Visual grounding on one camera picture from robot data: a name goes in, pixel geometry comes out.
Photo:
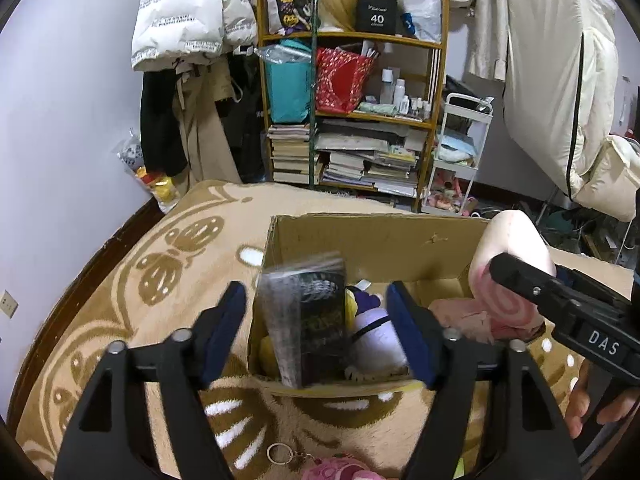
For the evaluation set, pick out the black box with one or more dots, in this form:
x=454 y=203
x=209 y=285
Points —
x=377 y=15

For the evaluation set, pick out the blond wig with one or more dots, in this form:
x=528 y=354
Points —
x=337 y=5

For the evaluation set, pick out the black coat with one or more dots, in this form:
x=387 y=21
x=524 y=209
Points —
x=160 y=125

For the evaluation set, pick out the white padded cover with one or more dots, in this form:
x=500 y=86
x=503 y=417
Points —
x=545 y=85

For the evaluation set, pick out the white trolley cart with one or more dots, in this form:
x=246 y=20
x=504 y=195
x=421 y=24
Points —
x=462 y=105

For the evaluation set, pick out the green pole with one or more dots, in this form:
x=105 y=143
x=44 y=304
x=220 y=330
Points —
x=314 y=85

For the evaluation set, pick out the brown patterned blanket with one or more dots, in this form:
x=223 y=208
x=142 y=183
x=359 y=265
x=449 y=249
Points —
x=175 y=285

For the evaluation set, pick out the white puffer jacket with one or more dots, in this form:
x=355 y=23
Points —
x=180 y=15

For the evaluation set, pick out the purple white plush toy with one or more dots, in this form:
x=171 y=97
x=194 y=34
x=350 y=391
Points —
x=375 y=345

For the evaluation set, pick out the pink toys in cart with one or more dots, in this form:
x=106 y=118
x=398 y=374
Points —
x=447 y=195

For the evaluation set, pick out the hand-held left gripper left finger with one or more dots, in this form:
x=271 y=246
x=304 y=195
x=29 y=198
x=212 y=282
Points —
x=222 y=340

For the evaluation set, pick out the row of white cosmetic bottles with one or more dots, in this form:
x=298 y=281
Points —
x=400 y=95

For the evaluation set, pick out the white wall socket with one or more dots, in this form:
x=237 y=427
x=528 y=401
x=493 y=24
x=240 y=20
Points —
x=7 y=304

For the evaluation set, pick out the blue white cloth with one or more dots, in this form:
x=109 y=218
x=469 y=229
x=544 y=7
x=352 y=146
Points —
x=455 y=147

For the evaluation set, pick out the white plastic bag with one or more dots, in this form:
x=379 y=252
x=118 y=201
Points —
x=422 y=0

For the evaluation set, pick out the pile of books and papers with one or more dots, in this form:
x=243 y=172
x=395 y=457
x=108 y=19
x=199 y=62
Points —
x=370 y=160

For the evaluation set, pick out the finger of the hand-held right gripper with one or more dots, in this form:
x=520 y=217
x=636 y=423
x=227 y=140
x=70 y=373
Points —
x=530 y=282
x=595 y=287

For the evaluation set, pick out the stack of old books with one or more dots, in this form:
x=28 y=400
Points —
x=290 y=155

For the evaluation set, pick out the cream curtain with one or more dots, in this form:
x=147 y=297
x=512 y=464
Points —
x=485 y=10

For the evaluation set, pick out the pink swirl roll plush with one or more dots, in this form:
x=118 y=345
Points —
x=510 y=240

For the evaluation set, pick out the person's right hand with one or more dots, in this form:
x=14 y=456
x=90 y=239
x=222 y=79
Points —
x=577 y=405

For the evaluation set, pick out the teal bag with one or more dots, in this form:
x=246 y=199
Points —
x=287 y=90

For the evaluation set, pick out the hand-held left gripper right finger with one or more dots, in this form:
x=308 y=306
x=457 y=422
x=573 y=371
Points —
x=410 y=340

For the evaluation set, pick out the wooden shelf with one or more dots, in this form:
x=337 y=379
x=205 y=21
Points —
x=380 y=39

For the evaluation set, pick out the cardboard box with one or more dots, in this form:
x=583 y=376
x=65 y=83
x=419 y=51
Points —
x=375 y=245

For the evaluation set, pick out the clear bag of toys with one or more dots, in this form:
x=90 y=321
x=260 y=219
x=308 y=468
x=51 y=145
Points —
x=145 y=170

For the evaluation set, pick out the black plastic-wrapped book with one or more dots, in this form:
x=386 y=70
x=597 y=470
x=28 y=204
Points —
x=310 y=320

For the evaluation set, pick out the beige coat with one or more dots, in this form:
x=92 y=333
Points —
x=207 y=125

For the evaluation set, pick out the red bag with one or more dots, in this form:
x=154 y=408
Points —
x=342 y=82

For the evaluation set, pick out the black hanging bag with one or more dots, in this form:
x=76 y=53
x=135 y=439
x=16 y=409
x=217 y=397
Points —
x=245 y=125

